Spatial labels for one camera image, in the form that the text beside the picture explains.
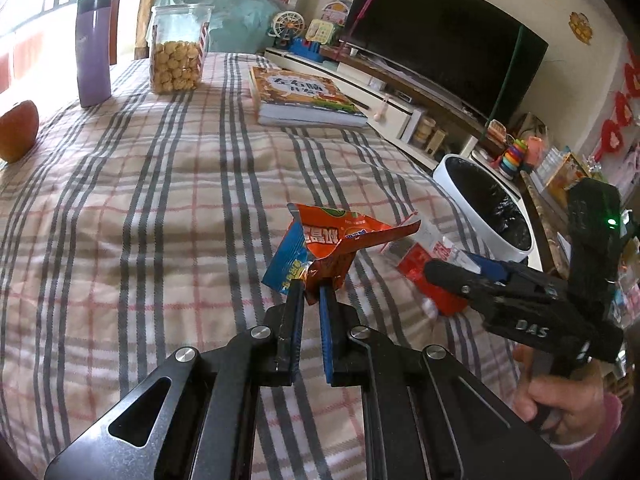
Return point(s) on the red apple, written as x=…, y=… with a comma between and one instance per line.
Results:
x=17, y=132

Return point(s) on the gold red wall sticker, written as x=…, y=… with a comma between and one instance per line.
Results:
x=580, y=27

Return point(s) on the purple tumbler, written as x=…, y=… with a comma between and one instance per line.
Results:
x=93, y=50

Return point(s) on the blue toy block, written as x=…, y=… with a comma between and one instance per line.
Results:
x=304, y=50

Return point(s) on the thick colourful book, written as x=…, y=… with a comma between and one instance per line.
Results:
x=300, y=95

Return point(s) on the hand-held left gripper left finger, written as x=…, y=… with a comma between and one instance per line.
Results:
x=296, y=320

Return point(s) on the colourful cartoon card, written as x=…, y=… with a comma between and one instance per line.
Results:
x=336, y=12

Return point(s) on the person's right hand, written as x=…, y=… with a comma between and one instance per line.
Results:
x=575, y=400

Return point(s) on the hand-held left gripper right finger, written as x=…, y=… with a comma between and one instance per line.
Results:
x=327, y=330

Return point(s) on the red heart wall garland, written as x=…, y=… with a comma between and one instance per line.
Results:
x=622, y=110

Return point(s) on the white television cabinet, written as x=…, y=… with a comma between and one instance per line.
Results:
x=360, y=90

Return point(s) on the teal cloth cover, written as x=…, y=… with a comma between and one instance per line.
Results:
x=235, y=15

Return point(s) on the colourful picture box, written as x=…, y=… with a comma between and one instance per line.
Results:
x=565, y=177

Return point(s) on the pink stick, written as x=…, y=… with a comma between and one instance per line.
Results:
x=367, y=5

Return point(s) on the plaid blanket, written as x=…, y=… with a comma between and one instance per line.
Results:
x=150, y=220

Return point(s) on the green stick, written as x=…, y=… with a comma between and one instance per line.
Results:
x=505, y=75

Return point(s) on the red white snack wrapper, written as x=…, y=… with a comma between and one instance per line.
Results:
x=425, y=265

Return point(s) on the white trash bin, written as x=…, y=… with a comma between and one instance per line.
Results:
x=490, y=200

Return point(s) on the person's right forearm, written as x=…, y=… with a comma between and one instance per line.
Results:
x=609, y=417

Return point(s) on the black television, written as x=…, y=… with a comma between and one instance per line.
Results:
x=440, y=30

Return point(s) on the clear cookie jar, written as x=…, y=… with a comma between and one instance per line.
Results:
x=175, y=60

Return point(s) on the orange snack wrapper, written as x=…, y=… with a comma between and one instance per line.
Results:
x=340, y=240

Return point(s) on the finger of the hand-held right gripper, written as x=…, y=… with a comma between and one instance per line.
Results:
x=505, y=272
x=460, y=285

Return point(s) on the ferris wheel toy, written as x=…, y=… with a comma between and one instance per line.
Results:
x=287, y=27

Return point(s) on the yellow toy phone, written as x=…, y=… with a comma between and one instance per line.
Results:
x=320, y=32

